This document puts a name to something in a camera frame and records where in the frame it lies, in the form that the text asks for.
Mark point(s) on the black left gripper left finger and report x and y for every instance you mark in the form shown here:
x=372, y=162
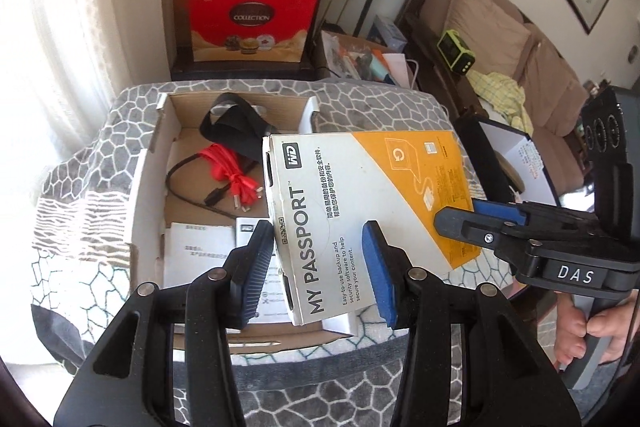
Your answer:
x=247, y=269

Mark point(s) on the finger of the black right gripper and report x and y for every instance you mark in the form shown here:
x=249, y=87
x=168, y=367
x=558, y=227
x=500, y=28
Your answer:
x=498, y=210
x=468, y=227

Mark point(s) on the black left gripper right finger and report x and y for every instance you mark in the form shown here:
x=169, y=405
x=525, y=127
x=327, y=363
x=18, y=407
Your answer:
x=388, y=267

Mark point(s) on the white paper leaflet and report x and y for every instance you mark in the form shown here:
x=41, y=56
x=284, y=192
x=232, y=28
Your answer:
x=273, y=304

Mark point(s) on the white orange passport box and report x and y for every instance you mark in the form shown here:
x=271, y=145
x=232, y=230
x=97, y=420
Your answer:
x=321, y=189

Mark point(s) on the brown cardboard box tray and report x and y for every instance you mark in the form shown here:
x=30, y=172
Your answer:
x=200, y=206

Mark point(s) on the person right hand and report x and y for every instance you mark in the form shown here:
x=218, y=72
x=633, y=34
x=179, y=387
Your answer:
x=572, y=328

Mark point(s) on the open black white box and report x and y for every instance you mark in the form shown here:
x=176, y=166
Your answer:
x=506, y=161

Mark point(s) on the white manual sheet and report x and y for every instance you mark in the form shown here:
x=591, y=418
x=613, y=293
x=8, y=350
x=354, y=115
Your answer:
x=191, y=250

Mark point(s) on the yellow checked cloth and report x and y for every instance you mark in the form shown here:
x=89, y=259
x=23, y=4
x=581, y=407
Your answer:
x=505, y=97

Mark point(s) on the green small device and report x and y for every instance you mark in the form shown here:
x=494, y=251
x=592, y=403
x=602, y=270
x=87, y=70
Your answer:
x=455, y=52

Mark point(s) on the brown sofa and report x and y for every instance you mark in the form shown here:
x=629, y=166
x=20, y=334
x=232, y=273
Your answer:
x=505, y=42

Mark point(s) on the grey white patterned blanket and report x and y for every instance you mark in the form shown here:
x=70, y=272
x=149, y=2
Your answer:
x=85, y=254

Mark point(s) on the box of clutter items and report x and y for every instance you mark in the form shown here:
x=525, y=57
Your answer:
x=380, y=57

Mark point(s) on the red collection gift bag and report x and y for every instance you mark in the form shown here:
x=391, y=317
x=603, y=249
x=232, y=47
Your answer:
x=250, y=30

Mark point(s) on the white sheer curtain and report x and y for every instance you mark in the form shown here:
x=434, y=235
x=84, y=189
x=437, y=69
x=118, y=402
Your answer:
x=62, y=64

